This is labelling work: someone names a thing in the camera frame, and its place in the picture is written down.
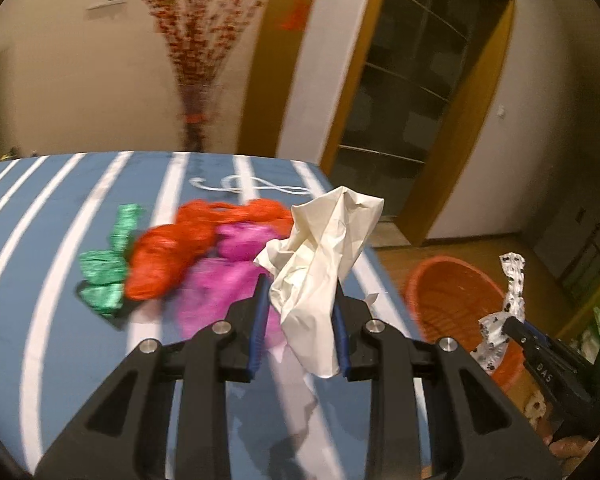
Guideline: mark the blue white striped tablecloth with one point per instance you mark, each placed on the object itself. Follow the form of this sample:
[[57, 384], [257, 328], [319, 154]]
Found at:
[[55, 220]]

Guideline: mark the green crumpled cloth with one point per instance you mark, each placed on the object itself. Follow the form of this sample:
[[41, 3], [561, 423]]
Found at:
[[105, 270]]

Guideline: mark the orange plastic trash basket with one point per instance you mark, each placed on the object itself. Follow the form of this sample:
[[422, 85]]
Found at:
[[445, 290]]

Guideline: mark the wooden wall trim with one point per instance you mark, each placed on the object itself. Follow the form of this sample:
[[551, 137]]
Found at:
[[280, 85]]

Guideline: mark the white cloth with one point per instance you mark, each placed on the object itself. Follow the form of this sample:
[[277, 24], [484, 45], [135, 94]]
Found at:
[[320, 270]]

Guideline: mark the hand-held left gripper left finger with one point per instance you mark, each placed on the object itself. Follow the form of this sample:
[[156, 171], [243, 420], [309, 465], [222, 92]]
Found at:
[[259, 325]]

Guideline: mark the magenta crumpled cloth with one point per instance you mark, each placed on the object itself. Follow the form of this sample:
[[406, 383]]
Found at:
[[220, 280]]

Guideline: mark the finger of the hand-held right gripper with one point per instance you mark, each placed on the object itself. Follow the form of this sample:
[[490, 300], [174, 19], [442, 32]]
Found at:
[[525, 337]]

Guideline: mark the small white light switch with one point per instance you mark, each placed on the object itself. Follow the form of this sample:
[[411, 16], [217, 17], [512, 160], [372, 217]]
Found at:
[[502, 112]]

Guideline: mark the person's right hand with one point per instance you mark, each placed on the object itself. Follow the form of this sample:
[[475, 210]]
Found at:
[[572, 449]]

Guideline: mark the white scalloped paper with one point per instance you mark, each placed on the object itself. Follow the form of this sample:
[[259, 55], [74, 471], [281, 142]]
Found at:
[[536, 407]]

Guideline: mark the red berry branches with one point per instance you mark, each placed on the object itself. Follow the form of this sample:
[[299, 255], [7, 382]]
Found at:
[[200, 40]]

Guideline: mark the glass panel wooden door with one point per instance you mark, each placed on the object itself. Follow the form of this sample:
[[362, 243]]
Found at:
[[405, 110]]

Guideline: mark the white black spotted bag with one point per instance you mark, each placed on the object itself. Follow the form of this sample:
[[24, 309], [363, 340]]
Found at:
[[512, 280]]

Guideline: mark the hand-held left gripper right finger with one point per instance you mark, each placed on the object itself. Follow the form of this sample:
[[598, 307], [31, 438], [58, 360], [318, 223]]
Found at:
[[341, 342]]

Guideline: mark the glass vase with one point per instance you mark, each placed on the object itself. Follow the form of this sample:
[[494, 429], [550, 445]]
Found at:
[[195, 125]]

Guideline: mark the large red plastic bag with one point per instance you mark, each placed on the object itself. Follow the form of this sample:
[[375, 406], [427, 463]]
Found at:
[[165, 260]]

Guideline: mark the wooden shelf unit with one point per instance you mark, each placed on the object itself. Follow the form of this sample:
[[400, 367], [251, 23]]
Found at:
[[592, 292]]

